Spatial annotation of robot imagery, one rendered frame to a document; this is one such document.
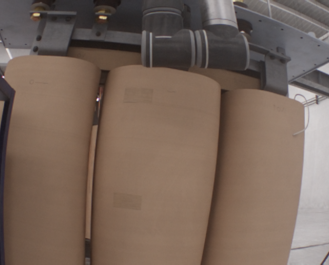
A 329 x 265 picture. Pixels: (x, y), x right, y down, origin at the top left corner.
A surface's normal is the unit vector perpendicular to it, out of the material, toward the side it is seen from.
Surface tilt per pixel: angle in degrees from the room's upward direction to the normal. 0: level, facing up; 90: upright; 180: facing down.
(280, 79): 90
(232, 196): 90
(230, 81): 90
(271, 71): 90
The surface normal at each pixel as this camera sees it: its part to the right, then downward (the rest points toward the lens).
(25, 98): 0.22, -0.14
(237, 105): -0.72, -0.18
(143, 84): -0.02, -0.17
